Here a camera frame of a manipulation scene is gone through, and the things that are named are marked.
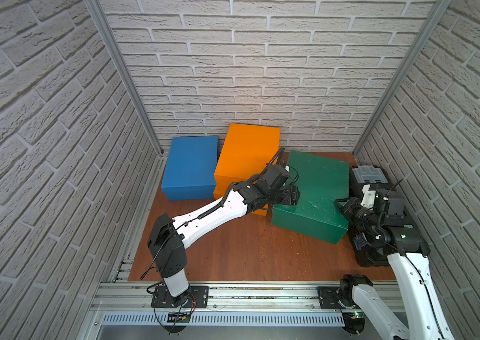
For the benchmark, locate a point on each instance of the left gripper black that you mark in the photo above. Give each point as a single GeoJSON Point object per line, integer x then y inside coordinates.
{"type": "Point", "coordinates": [287, 195]}

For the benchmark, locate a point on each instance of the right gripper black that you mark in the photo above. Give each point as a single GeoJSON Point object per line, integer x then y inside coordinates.
{"type": "Point", "coordinates": [351, 204]}

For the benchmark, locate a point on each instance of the orange shoebox front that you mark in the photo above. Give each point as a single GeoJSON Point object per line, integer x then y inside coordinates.
{"type": "Point", "coordinates": [246, 151]}

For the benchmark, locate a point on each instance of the orange shoebox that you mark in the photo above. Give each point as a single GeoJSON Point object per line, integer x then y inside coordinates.
{"type": "Point", "coordinates": [246, 151]}
{"type": "Point", "coordinates": [261, 211]}

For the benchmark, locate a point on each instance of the green shoebox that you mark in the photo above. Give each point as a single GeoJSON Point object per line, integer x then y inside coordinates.
{"type": "Point", "coordinates": [321, 181]}

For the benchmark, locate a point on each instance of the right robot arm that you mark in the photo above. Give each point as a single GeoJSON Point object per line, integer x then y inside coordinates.
{"type": "Point", "coordinates": [425, 316]}

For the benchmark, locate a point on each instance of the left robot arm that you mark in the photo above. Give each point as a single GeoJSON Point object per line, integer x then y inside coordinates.
{"type": "Point", "coordinates": [170, 237]}

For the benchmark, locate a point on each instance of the black plastic toolbox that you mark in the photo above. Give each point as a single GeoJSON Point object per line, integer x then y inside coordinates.
{"type": "Point", "coordinates": [406, 239]}

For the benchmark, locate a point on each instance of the orange shoebox rear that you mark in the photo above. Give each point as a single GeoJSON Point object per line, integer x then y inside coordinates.
{"type": "Point", "coordinates": [261, 211]}

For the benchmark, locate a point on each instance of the blue shoebox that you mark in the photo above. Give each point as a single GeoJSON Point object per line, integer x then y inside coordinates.
{"type": "Point", "coordinates": [190, 167]}

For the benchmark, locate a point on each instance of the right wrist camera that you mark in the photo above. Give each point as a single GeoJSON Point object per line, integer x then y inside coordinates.
{"type": "Point", "coordinates": [369, 196]}

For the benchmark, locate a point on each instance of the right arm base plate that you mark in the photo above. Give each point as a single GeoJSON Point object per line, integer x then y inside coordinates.
{"type": "Point", "coordinates": [333, 298]}

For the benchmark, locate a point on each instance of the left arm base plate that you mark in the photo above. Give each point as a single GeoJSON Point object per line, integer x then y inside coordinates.
{"type": "Point", "coordinates": [195, 295]}

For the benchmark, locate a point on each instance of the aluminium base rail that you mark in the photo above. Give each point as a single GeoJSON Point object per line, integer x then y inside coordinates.
{"type": "Point", "coordinates": [231, 304]}

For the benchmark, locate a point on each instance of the right corner aluminium post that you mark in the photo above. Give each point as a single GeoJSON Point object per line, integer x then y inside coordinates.
{"type": "Point", "coordinates": [434, 17]}

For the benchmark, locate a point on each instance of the corner aluminium post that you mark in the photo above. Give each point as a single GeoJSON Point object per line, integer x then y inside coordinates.
{"type": "Point", "coordinates": [106, 32]}
{"type": "Point", "coordinates": [434, 17]}

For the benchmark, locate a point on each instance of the left corner aluminium post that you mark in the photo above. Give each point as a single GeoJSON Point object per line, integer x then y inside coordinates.
{"type": "Point", "coordinates": [106, 32]}

